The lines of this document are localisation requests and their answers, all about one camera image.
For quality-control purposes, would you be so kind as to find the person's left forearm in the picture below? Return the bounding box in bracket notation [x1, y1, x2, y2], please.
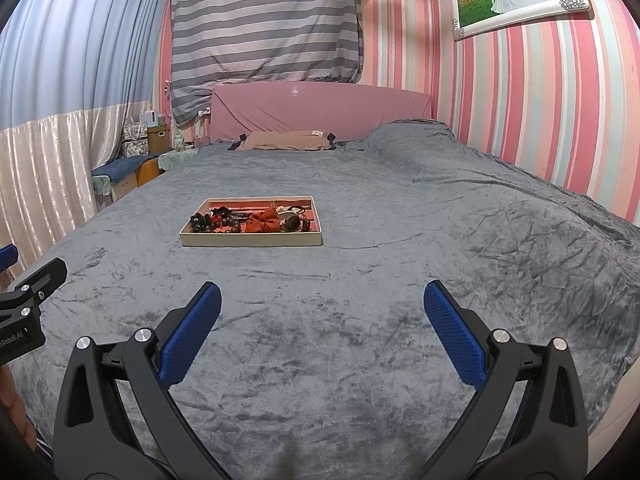
[0, 364, 39, 455]

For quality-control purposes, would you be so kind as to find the beige pillow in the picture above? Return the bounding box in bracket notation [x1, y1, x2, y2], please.
[240, 130, 336, 152]

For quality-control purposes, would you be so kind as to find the blue cloth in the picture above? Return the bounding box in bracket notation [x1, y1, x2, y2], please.
[91, 155, 151, 182]

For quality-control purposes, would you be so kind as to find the beige tray with red lining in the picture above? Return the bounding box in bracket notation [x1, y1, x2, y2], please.
[180, 196, 325, 248]

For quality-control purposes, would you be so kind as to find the pink headboard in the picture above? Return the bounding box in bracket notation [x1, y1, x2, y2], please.
[210, 84, 432, 145]

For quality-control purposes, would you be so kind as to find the patterned fabric bag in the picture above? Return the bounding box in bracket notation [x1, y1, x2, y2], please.
[122, 122, 151, 158]

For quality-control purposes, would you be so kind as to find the white band gold watch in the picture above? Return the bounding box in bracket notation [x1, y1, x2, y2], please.
[276, 204, 312, 233]

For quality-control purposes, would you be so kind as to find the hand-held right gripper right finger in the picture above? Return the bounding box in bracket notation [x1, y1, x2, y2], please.
[417, 280, 590, 480]

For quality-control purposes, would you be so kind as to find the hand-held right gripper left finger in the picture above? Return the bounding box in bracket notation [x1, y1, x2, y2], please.
[52, 281, 236, 480]

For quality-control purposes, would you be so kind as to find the blue and cream curtain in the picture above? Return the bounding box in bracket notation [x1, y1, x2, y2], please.
[0, 0, 173, 281]

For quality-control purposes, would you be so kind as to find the orange fabric scrunchie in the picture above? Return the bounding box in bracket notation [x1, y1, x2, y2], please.
[243, 206, 281, 234]

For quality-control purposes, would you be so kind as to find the grey plush blanket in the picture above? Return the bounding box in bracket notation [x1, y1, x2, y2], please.
[7, 120, 640, 480]

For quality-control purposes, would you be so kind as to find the grey striped hanging cloth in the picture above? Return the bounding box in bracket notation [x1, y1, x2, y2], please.
[167, 0, 369, 126]

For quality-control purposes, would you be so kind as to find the orange stool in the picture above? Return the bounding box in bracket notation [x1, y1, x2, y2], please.
[135, 160, 164, 189]

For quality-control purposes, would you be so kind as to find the brown storage box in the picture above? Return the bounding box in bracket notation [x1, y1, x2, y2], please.
[147, 125, 174, 155]

